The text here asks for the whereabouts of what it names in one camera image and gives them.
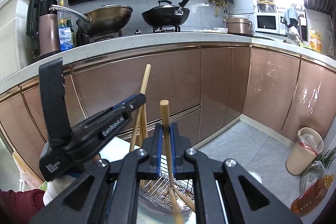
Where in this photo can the wire utensil holder basket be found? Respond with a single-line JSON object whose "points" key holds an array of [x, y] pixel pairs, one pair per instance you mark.
{"points": [[157, 191]]}

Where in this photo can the wooden chopstick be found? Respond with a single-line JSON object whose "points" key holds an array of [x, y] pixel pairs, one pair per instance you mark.
{"points": [[143, 126], [185, 199], [164, 109], [138, 113]]}

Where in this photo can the copper kitchen cabinets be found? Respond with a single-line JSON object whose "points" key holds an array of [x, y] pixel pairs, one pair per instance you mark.
{"points": [[208, 84]]}

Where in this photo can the cooking oil bottle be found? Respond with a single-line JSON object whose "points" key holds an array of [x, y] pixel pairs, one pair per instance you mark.
{"points": [[312, 197]]}

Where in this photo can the black wok with lid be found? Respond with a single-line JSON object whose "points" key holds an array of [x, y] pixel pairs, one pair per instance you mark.
{"points": [[165, 14]]}

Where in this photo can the white microwave oven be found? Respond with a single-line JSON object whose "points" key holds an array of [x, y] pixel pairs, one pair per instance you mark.
{"points": [[267, 22]]}

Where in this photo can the rose gold rice cooker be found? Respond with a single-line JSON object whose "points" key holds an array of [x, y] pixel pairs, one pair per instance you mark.
{"points": [[239, 26]]}

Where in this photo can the red sleeve forearm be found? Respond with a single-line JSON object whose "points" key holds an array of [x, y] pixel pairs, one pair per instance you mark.
{"points": [[20, 207]]}

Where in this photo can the left hand white glove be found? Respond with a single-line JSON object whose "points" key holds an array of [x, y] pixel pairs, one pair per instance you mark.
{"points": [[56, 187]]}

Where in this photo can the rose gold thermos kettle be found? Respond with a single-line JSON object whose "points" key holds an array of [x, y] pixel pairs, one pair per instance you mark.
{"points": [[42, 29]]}

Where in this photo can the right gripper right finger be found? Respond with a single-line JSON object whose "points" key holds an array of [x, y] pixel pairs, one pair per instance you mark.
{"points": [[224, 191]]}

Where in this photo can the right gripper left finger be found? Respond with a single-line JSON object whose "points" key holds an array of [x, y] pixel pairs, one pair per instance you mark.
{"points": [[107, 192]]}

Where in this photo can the beige trash bin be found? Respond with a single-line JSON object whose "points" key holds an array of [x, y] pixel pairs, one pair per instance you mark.
{"points": [[308, 146]]}

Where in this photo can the bronze wok with handle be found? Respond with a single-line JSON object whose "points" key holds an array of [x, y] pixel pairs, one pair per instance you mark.
{"points": [[106, 19]]}

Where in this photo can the blue salt bag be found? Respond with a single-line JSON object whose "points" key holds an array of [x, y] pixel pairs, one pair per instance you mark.
{"points": [[65, 38]]}

